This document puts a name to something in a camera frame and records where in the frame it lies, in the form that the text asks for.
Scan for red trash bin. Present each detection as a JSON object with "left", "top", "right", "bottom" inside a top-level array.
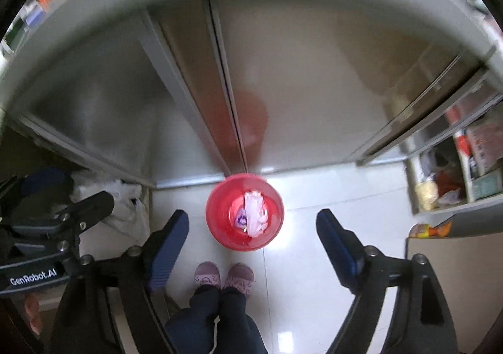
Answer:
[{"left": 206, "top": 173, "right": 284, "bottom": 252}]

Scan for clear bottle purple label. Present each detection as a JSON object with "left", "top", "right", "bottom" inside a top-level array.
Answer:
[{"left": 235, "top": 207, "right": 247, "bottom": 231}]

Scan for white tissue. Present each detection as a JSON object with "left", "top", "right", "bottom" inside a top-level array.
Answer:
[{"left": 244, "top": 191, "right": 268, "bottom": 238}]

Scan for left purple slipper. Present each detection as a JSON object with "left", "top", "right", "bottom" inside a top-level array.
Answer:
[{"left": 194, "top": 261, "right": 221, "bottom": 289}]

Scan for white plastic bags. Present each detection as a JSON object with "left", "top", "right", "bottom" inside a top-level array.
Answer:
[{"left": 70, "top": 170, "right": 151, "bottom": 244}]

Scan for right purple slipper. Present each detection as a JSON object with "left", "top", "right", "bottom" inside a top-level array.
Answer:
[{"left": 224, "top": 263, "right": 255, "bottom": 299}]

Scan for purple slipper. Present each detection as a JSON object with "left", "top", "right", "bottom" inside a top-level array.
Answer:
[
  {"left": 224, "top": 263, "right": 255, "bottom": 299},
  {"left": 194, "top": 261, "right": 221, "bottom": 289}
]

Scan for metal sliding cabinet door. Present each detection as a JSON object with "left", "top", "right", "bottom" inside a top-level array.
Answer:
[{"left": 10, "top": 11, "right": 230, "bottom": 189}]

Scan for person's dark trouser legs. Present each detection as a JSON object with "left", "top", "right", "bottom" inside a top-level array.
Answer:
[{"left": 164, "top": 285, "right": 267, "bottom": 354}]

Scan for person's left hand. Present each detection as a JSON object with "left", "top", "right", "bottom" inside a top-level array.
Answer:
[{"left": 24, "top": 294, "right": 43, "bottom": 336}]

